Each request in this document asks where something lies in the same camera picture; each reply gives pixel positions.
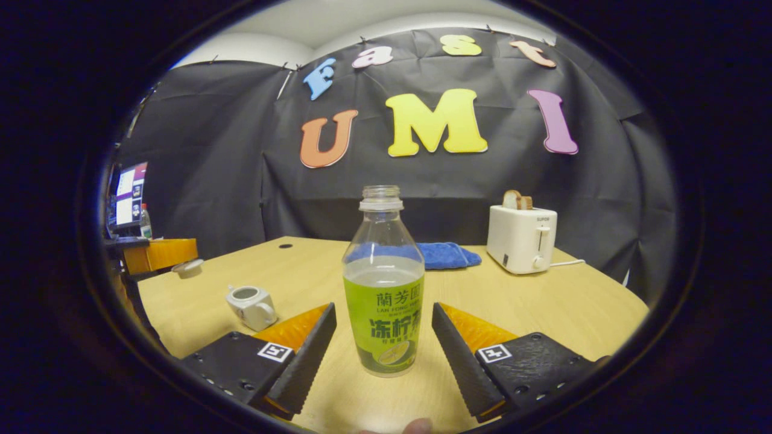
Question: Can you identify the computer monitor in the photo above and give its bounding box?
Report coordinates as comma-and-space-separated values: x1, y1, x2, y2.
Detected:
109, 162, 148, 231

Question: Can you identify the blue towel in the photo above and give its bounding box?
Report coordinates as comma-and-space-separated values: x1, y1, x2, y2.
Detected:
416, 242, 483, 270

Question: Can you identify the white toaster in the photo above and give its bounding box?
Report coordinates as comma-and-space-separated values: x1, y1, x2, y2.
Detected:
487, 205, 558, 275

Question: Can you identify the green label water bottle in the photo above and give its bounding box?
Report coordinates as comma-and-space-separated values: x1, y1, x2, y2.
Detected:
342, 185, 425, 378

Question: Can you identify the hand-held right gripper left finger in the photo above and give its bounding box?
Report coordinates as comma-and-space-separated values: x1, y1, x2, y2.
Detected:
181, 303, 337, 421

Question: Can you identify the black backdrop cloth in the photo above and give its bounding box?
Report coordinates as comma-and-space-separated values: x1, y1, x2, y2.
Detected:
112, 27, 679, 302

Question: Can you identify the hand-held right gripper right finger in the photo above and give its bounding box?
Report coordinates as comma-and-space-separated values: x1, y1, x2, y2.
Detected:
432, 303, 610, 423

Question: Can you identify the white teacup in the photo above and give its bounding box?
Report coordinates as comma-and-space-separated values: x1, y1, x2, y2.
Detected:
226, 286, 278, 332

